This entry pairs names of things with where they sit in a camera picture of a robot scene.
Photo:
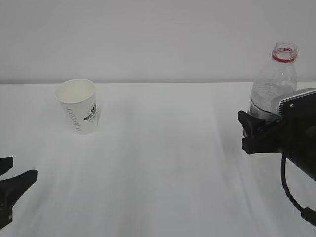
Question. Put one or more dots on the clear plastic water bottle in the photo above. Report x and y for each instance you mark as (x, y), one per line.
(277, 77)

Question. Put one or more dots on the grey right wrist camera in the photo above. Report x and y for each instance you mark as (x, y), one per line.
(297, 104)

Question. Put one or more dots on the white paper cup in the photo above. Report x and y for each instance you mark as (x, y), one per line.
(77, 97)

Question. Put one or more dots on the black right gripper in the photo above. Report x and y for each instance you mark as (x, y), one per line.
(298, 135)

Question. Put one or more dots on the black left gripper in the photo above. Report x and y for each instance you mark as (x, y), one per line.
(12, 189)

